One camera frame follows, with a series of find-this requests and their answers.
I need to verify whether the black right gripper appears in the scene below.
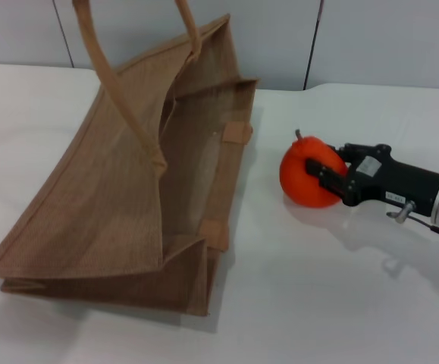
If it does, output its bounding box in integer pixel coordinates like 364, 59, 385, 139
305, 143, 439, 219

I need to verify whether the orange fruit with stem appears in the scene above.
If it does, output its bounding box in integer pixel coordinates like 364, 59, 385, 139
278, 129, 351, 209

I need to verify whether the brown jute handbag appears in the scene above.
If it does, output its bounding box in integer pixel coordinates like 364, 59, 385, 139
0, 0, 261, 317

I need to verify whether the thin black background rod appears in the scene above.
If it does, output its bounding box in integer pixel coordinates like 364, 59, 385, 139
303, 0, 325, 92

